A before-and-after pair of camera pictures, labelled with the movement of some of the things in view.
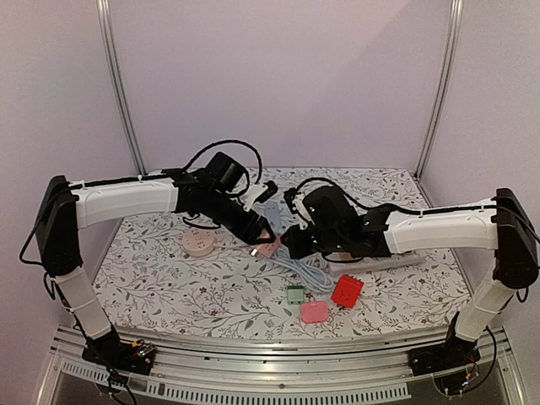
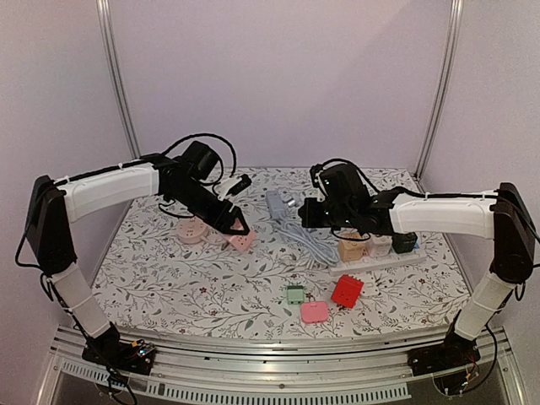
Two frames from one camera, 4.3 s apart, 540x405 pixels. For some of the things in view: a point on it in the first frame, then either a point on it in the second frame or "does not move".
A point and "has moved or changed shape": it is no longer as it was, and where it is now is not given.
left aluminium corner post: (111, 61) does not move
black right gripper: (305, 238) → (315, 214)
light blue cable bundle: (314, 267) has moved or changed shape
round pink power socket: (197, 242) → (191, 230)
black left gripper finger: (259, 229) → (235, 213)
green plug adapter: (295, 294) does not move
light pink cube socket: (267, 249) → (243, 242)
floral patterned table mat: (175, 277) does not move
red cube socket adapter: (347, 290) does not move
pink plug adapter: (314, 311) does not move
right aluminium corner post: (445, 79) does not move
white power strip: (342, 263) does not move
